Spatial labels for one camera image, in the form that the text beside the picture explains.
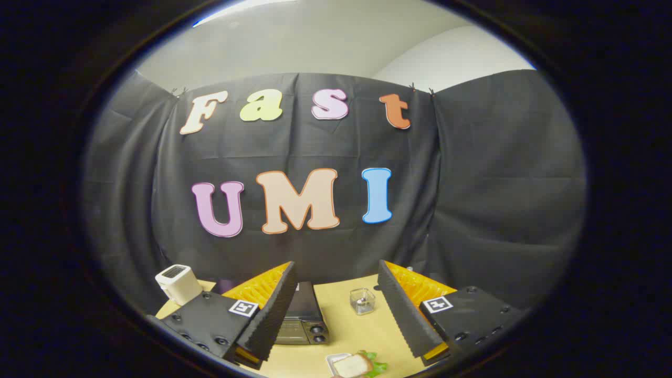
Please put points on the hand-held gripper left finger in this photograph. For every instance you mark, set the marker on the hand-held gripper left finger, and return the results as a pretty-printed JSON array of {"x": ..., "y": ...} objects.
[{"x": 275, "y": 310}]

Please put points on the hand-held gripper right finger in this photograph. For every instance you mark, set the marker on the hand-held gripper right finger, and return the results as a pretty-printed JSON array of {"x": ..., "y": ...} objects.
[{"x": 401, "y": 315}]

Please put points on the black toaster oven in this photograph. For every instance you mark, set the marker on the black toaster oven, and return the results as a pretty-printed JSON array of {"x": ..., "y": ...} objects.
[{"x": 302, "y": 317}]

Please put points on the bread and lettuce sandwich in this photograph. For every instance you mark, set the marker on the bread and lettuce sandwich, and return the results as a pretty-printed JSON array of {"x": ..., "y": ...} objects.
[{"x": 357, "y": 365}]

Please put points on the white pop-up toaster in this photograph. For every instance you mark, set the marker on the white pop-up toaster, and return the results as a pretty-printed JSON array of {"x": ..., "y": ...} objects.
[{"x": 178, "y": 286}]

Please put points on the clear square glass container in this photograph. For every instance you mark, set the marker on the clear square glass container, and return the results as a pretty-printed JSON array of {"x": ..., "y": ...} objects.
[{"x": 363, "y": 302}]

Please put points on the white plastic tray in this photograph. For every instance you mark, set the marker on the white plastic tray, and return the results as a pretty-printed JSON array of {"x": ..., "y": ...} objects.
[{"x": 333, "y": 361}]

